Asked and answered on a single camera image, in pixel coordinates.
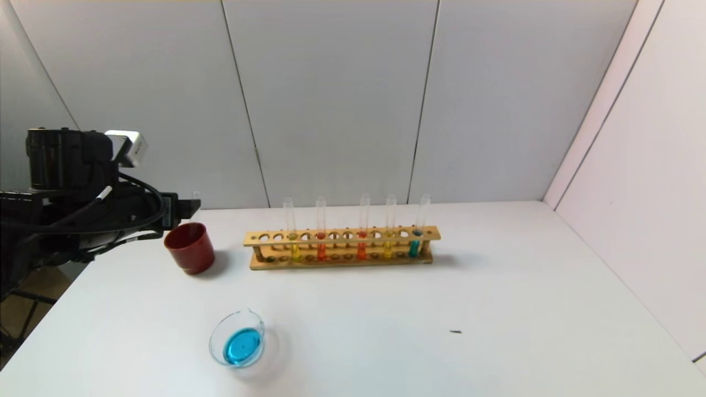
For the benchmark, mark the black metal stand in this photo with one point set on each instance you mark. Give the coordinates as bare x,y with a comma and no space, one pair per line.
30,298

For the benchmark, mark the glass beaker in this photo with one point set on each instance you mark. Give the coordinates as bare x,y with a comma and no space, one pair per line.
241,347

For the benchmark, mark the wooden test tube rack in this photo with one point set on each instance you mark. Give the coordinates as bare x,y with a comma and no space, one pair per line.
434,234

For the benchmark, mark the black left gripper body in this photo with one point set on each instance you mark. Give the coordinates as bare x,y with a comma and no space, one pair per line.
170,211

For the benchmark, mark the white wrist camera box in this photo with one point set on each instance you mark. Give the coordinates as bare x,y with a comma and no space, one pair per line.
129,146

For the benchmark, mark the yellow pigment glass test tube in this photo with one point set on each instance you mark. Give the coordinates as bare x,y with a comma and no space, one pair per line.
295,252
388,250

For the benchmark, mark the dark red plastic cup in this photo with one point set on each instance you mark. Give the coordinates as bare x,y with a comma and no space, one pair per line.
193,259

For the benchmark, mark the orange pigment glass test tube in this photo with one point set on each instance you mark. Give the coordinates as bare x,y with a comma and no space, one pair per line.
362,251
321,252

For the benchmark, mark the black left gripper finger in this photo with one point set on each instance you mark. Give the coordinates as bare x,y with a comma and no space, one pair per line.
190,203
187,213

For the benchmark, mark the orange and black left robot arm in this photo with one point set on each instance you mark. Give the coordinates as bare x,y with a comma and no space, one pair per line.
22,264

